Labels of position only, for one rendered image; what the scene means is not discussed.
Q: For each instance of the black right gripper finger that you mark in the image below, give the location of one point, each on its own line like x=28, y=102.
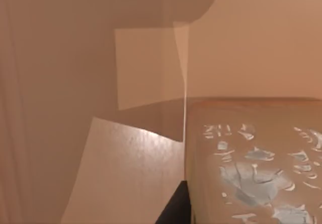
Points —
x=179, y=206

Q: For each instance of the wooden cupboard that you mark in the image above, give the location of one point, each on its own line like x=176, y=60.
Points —
x=100, y=83

